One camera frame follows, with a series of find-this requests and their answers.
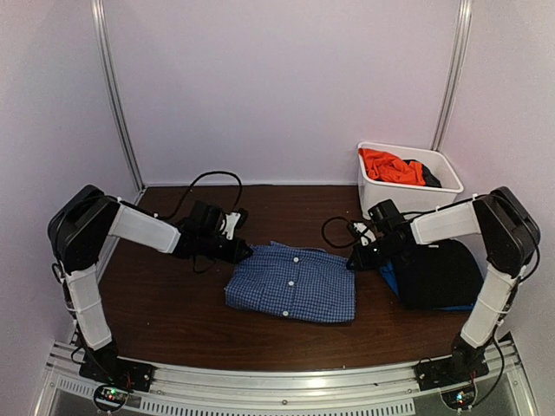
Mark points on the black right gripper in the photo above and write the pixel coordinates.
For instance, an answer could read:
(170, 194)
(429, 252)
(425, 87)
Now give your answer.
(363, 263)

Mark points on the orange garment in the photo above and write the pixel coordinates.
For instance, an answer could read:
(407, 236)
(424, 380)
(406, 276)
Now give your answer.
(386, 167)

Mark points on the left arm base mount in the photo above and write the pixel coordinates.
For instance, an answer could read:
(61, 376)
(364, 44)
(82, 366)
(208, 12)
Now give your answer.
(115, 390)

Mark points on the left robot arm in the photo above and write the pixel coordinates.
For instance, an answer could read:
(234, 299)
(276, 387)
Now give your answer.
(78, 232)

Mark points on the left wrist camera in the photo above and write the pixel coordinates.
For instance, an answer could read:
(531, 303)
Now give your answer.
(233, 221)

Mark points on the right aluminium corner post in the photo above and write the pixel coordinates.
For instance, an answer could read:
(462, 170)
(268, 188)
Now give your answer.
(459, 51)

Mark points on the aluminium corner post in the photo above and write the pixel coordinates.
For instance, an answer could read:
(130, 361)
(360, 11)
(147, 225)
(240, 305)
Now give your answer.
(459, 51)
(113, 91)

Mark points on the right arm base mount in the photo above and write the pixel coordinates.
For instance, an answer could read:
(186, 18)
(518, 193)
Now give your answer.
(451, 377)

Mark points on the folded black garment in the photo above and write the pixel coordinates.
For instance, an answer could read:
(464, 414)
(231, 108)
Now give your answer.
(443, 275)

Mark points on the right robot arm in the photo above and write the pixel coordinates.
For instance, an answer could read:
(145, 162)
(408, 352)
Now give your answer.
(503, 238)

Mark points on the dark garment in bin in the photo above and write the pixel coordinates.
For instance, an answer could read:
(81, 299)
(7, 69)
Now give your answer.
(428, 177)

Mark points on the blue checked button shirt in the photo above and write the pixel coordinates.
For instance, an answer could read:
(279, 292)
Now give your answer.
(304, 284)

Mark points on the white plastic laundry bin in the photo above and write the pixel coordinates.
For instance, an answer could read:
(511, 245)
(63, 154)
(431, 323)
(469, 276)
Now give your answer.
(408, 197)

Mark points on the folded blue garment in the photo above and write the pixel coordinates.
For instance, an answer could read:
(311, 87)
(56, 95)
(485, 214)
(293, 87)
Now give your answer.
(388, 274)

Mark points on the left aluminium corner post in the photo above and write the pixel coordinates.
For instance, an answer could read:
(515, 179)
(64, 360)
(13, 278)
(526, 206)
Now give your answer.
(113, 91)

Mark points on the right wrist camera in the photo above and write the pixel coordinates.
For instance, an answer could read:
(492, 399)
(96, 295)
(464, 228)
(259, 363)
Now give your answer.
(362, 234)

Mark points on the aluminium front rail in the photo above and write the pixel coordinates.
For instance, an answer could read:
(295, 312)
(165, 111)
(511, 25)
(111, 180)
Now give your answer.
(175, 390)

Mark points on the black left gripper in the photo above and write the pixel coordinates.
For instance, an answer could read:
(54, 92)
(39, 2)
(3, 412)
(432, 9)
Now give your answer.
(232, 256)

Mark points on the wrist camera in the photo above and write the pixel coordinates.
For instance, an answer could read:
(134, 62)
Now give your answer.
(362, 234)
(233, 221)

